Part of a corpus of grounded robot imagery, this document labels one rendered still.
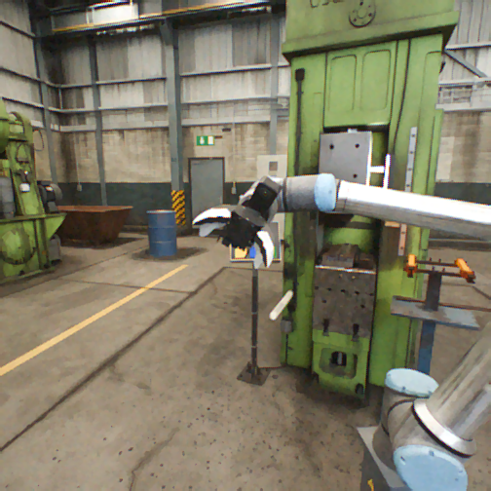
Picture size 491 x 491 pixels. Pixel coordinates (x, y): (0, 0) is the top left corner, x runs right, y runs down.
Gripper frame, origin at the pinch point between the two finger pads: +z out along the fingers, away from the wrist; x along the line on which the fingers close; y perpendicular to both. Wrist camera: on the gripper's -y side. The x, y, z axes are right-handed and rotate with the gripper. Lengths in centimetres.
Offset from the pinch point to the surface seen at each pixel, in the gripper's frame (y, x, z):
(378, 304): 74, -100, -144
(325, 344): 110, -83, -122
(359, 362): 105, -106, -118
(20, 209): 323, 333, -285
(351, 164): 5, -31, -158
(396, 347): 91, -127, -136
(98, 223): 440, 324, -480
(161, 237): 345, 159, -433
